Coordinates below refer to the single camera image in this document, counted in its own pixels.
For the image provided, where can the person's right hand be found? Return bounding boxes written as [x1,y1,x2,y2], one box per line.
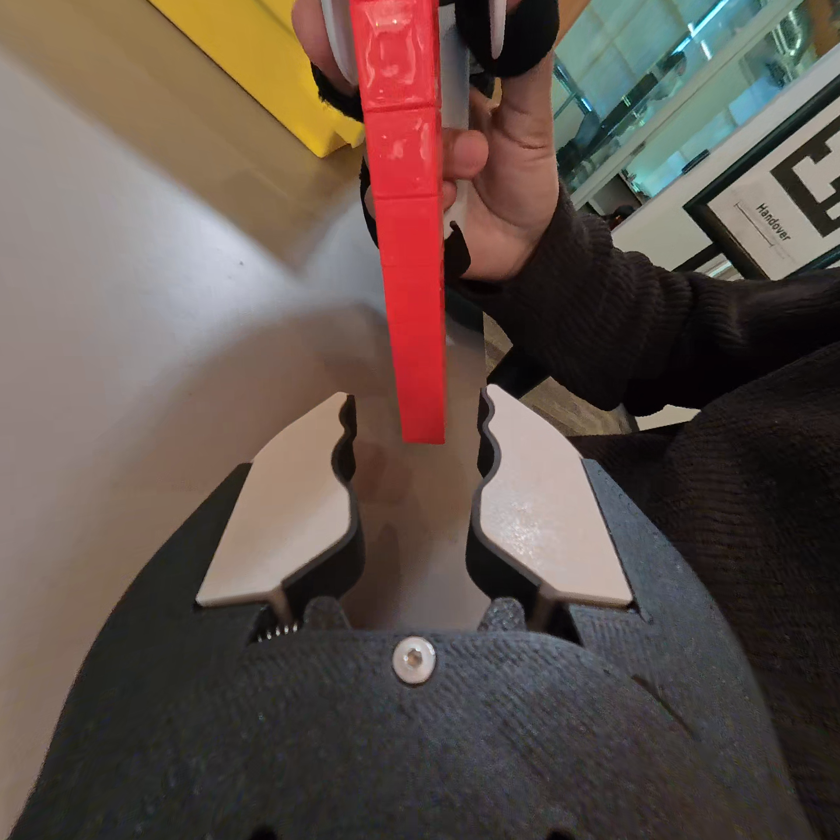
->
[290,0,567,284]

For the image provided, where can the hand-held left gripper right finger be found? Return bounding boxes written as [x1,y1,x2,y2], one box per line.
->
[466,384,635,610]

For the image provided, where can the person's right forearm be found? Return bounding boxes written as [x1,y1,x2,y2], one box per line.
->
[453,182,840,840]

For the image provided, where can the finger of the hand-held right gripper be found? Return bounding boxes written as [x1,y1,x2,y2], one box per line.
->
[318,0,357,88]
[439,0,513,135]

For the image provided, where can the yellow storage bin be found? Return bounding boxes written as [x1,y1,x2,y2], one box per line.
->
[147,0,370,160]

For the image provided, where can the red brick stick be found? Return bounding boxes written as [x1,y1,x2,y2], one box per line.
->
[348,0,455,446]

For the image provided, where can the black white marker sign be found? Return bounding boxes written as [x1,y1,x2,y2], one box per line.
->
[682,95,840,280]

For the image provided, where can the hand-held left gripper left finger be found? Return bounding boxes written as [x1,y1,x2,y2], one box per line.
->
[197,392,364,611]

